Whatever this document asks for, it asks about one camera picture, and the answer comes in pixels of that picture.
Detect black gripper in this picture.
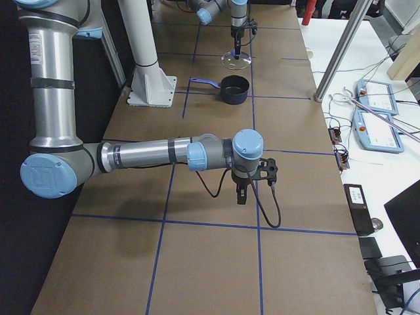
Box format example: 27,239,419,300
230,25,245,60
231,171,255,204

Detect glass pot lid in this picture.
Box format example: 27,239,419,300
221,50,252,71

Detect dark blue saucepan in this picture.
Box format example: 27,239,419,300
190,75,250,105

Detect red cylinder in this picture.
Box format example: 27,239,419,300
301,0,317,26

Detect white mounting pillar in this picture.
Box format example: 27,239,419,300
118,0,177,108

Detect orange connector board lower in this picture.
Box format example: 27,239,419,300
334,147,350,172

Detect orange connector board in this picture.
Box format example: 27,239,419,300
328,126,342,144
334,147,350,172

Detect orange connector board upper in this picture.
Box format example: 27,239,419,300
328,126,342,144

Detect black power adapter box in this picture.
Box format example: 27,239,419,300
343,184,374,236

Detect metal reach stick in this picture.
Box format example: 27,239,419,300
349,98,419,143

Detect lower teach pendant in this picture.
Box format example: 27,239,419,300
353,110,404,154

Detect teach pendant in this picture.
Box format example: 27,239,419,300
356,79,399,116
353,110,404,154

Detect upper teach pendant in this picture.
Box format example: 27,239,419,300
356,79,399,116

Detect black monitor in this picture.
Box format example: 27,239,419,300
385,184,419,267

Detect black desk stand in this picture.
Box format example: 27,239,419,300
358,237,419,313

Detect black camera cable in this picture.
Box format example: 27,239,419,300
241,0,257,47
195,157,282,229

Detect aluminium frame post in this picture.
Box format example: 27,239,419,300
314,0,371,102

